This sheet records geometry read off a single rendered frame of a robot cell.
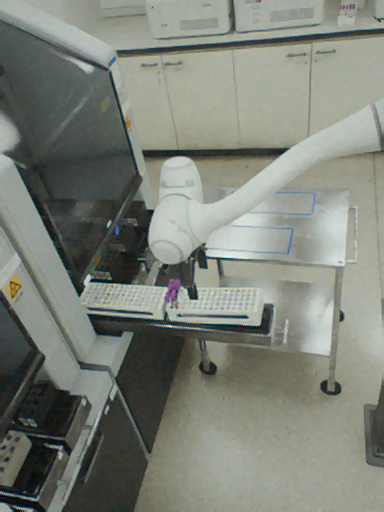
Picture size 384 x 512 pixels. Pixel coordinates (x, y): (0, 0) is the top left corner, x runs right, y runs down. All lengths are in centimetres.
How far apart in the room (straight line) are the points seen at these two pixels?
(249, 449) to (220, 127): 242
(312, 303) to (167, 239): 133
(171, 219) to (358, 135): 43
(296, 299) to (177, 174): 127
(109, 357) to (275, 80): 246
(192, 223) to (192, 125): 279
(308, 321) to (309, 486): 65
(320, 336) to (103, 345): 97
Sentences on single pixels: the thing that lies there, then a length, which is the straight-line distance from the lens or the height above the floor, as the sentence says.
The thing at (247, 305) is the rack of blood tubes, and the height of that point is 89.
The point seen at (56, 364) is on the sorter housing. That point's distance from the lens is 146.
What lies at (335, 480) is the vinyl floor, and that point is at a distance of 212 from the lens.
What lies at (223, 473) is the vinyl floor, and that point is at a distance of 213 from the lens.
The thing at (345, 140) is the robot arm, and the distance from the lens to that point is 108.
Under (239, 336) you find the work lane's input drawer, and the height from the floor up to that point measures 79.
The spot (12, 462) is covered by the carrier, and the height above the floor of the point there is 87.
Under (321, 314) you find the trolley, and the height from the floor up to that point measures 28.
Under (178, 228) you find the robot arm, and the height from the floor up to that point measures 133.
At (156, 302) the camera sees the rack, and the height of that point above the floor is 86.
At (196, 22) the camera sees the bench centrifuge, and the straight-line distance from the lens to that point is 350.
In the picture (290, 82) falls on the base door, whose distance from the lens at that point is 351.
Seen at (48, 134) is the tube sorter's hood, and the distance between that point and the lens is 138.
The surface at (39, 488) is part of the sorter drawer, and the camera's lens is 136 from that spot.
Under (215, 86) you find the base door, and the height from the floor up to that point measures 58.
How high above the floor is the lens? 196
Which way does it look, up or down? 42 degrees down
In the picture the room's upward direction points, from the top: 12 degrees counter-clockwise
